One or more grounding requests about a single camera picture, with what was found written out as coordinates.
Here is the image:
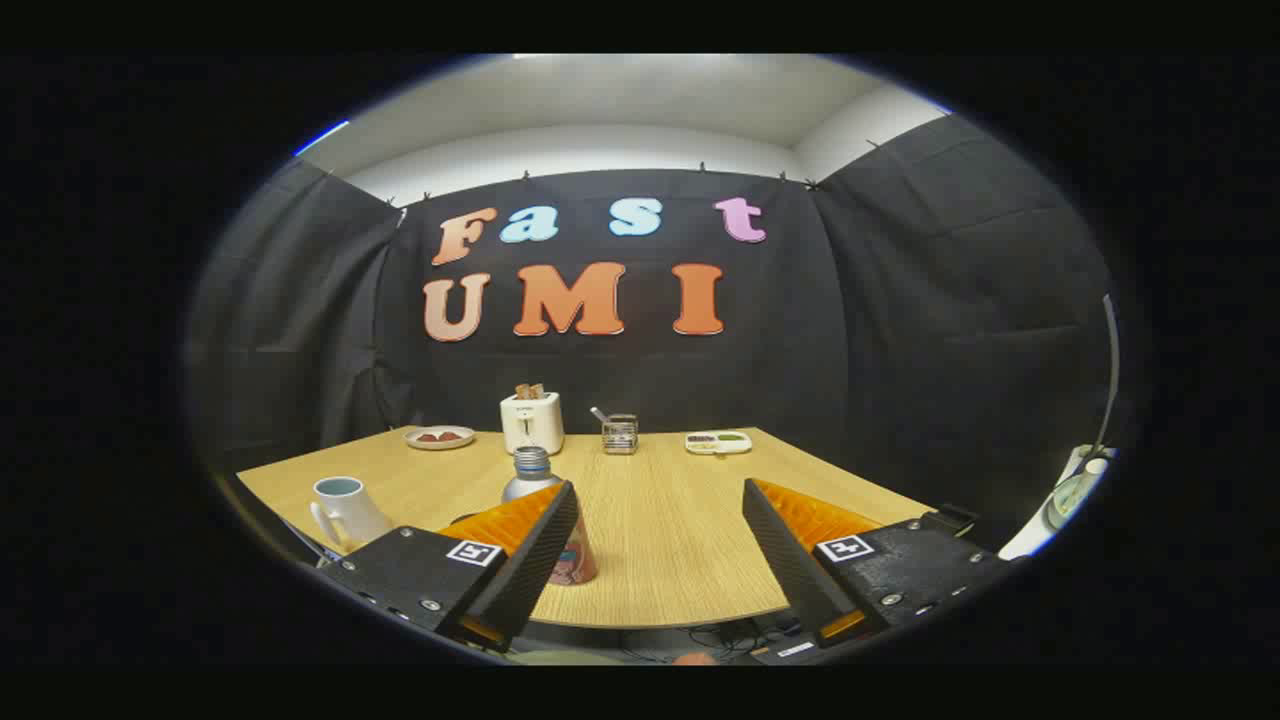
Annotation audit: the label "black cables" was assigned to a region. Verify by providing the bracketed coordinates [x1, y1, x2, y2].
[620, 622, 801, 661]

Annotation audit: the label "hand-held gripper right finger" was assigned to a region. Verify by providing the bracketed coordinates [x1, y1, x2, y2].
[742, 478, 1013, 649]

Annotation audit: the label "white toaster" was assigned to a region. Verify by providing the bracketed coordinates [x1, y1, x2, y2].
[500, 392, 566, 456]

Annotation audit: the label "silver juice bottle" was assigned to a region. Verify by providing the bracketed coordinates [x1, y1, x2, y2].
[500, 446, 599, 587]

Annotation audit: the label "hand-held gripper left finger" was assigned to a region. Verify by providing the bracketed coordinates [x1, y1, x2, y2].
[318, 480, 582, 654]

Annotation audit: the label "wooden table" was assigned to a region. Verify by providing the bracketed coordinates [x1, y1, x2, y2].
[235, 427, 936, 631]

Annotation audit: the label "white cup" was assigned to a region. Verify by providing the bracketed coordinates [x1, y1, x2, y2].
[309, 476, 393, 554]

